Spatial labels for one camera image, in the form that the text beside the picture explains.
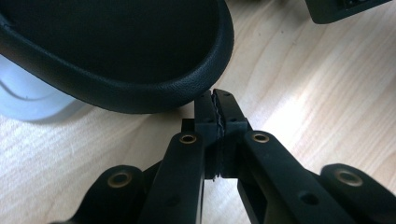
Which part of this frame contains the black slipper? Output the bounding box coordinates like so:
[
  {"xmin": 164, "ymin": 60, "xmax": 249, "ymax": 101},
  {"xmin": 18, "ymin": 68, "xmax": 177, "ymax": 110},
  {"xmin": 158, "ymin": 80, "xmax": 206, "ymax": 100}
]
[{"xmin": 0, "ymin": 0, "xmax": 235, "ymax": 115}]

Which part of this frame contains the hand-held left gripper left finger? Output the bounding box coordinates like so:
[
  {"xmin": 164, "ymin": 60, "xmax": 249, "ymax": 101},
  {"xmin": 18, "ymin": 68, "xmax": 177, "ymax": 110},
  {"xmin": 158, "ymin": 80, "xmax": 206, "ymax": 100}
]
[{"xmin": 181, "ymin": 89, "xmax": 222, "ymax": 182}]

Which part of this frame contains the white two-tier shoe rack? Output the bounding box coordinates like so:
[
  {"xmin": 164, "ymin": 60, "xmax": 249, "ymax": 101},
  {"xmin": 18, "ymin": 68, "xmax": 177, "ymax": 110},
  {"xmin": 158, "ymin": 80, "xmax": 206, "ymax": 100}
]
[{"xmin": 0, "ymin": 53, "xmax": 78, "ymax": 122}]

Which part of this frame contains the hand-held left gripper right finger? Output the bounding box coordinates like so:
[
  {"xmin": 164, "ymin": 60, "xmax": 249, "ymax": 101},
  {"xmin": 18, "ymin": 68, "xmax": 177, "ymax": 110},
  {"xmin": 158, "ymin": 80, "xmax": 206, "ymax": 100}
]
[{"xmin": 212, "ymin": 88, "xmax": 254, "ymax": 179}]

